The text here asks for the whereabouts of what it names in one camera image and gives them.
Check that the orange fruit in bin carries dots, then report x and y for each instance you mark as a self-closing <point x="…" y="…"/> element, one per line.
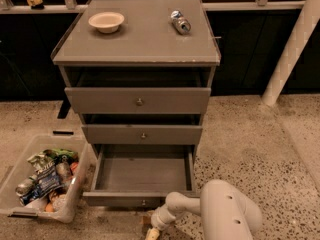
<point x="49" y="208"/>

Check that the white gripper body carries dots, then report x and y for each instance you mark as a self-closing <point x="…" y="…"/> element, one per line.
<point x="158" y="222"/>

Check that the clear plastic bin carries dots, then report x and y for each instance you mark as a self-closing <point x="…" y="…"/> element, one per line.
<point x="9" y="201"/>

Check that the grey bottom drawer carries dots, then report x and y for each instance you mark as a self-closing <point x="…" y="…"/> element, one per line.
<point x="141" y="175"/>

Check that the grey drawer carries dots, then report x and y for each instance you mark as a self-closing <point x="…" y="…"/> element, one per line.
<point x="142" y="134"/>
<point x="105" y="100"/>
<point x="141" y="175"/>

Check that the blue white snack bag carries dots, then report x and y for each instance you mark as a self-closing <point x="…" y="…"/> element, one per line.
<point x="47" y="177"/>

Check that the silver can in bin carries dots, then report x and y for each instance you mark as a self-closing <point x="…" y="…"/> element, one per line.
<point x="26" y="185"/>

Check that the green snack bag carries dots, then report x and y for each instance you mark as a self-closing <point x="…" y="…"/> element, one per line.
<point x="60" y="155"/>

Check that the grey top drawer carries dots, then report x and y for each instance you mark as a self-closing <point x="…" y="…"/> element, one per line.
<point x="105" y="100"/>

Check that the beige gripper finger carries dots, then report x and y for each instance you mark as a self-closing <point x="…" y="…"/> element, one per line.
<point x="152" y="234"/>

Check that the grey middle drawer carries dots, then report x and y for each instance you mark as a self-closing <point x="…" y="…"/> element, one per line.
<point x="142" y="134"/>

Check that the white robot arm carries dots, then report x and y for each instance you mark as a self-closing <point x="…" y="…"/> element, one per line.
<point x="226" y="213"/>

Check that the metal window railing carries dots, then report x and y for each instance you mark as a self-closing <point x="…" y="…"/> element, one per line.
<point x="233" y="6"/>

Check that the grey drawer cabinet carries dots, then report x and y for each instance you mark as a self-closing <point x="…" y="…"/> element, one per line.
<point x="145" y="51"/>

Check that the white diagonal pipe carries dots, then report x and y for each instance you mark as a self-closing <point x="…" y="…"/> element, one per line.
<point x="301" y="32"/>

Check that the small yellow toy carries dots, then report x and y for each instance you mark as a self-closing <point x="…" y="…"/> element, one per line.
<point x="36" y="4"/>

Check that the beige bowl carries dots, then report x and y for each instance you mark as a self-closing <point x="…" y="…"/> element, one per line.
<point x="106" y="22"/>

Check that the crushed silver soda can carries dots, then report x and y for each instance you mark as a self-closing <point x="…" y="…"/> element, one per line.
<point x="180" y="23"/>

